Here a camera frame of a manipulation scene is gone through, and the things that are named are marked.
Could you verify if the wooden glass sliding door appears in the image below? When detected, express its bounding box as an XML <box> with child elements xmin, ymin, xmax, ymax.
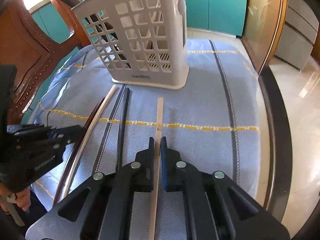
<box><xmin>241</xmin><ymin>0</ymin><xmax>288</xmax><ymax>73</ymax></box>

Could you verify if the blue checked tablecloth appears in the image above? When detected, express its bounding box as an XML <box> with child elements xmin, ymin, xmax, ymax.
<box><xmin>24</xmin><ymin>38</ymin><xmax>262</xmax><ymax>240</ymax></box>

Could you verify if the beige wooden chopstick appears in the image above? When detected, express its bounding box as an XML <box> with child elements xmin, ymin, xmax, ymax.
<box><xmin>149</xmin><ymin>98</ymin><xmax>164</xmax><ymax>240</ymax></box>

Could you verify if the white chopstick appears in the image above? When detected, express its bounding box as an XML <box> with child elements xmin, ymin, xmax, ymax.
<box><xmin>56</xmin><ymin>85</ymin><xmax>118</xmax><ymax>200</ymax></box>

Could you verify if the person's left hand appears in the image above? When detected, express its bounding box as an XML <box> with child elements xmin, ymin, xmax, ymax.
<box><xmin>1</xmin><ymin>183</ymin><xmax>31</xmax><ymax>211</ymax></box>

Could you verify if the carved wooden chair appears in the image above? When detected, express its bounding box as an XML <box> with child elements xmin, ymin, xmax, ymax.
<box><xmin>1</xmin><ymin>0</ymin><xmax>89</xmax><ymax>124</ymax></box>

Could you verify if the dark red chopstick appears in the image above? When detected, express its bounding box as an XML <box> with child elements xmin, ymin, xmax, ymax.
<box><xmin>52</xmin><ymin>97</ymin><xmax>106</xmax><ymax>207</ymax></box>

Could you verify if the dark grey chopstick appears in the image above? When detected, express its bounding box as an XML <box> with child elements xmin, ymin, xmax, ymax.
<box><xmin>116</xmin><ymin>87</ymin><xmax>130</xmax><ymax>172</ymax></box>

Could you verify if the white plastic utensil basket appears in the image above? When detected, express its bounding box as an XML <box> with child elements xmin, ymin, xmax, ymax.
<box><xmin>73</xmin><ymin>0</ymin><xmax>189</xmax><ymax>89</ymax></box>

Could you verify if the grey refrigerator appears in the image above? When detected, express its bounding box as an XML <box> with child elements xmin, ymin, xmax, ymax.
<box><xmin>275</xmin><ymin>0</ymin><xmax>319</xmax><ymax>70</ymax></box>

